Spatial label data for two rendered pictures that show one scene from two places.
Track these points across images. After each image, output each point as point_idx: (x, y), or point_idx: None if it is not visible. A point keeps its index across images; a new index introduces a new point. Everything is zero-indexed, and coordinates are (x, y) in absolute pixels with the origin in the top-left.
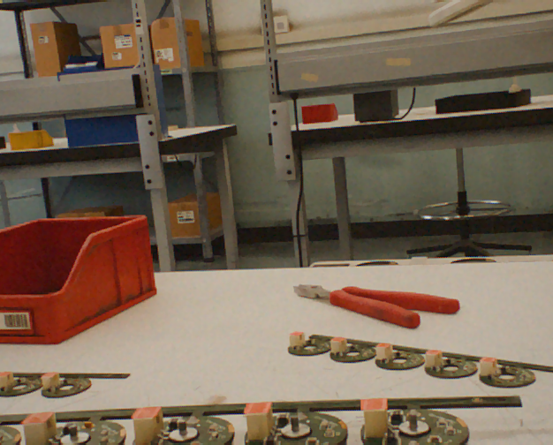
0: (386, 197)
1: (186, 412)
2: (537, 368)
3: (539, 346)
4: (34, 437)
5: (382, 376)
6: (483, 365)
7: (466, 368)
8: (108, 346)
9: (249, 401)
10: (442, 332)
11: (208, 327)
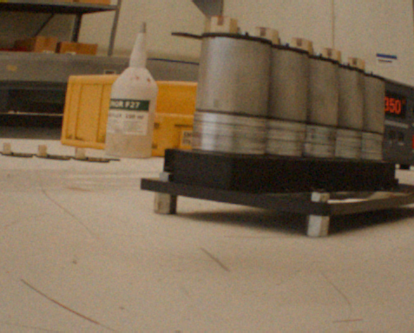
0: None
1: None
2: (95, 158)
3: (65, 154)
4: (275, 37)
5: (26, 159)
6: (81, 151)
7: (64, 155)
8: None
9: None
10: (0, 150)
11: None
